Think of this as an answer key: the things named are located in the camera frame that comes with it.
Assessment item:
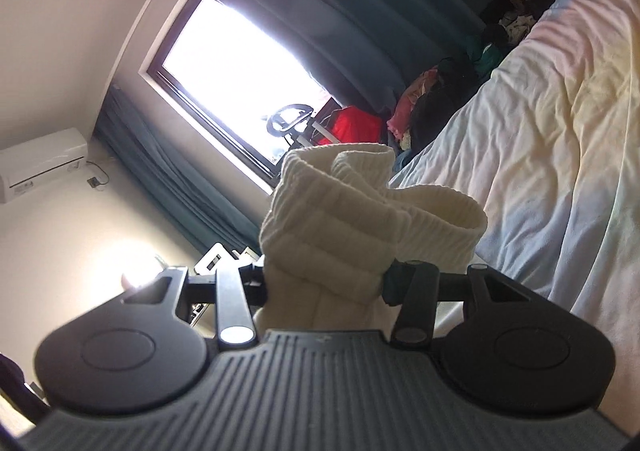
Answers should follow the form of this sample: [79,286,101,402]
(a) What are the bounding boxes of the white air conditioner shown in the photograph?
[0,127,88,204]

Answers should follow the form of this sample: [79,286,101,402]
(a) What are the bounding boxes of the dark framed window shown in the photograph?
[145,0,346,192]

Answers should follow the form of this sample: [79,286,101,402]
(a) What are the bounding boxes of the narrow blue curtain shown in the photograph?
[92,83,273,257]

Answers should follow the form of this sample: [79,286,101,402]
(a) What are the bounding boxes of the cream white pants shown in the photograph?
[257,143,488,332]

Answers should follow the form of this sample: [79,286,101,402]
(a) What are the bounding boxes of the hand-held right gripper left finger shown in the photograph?
[120,261,268,351]

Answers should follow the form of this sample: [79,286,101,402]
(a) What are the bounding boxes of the wide blue curtain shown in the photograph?
[172,0,526,132]

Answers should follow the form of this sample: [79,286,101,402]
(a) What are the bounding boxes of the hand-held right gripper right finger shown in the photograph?
[382,258,551,352]

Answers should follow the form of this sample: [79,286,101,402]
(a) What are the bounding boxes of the red cloth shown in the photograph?
[320,105,386,146]

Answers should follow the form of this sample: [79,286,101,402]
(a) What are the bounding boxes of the pile of colourful clothes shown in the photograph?
[385,13,538,154]

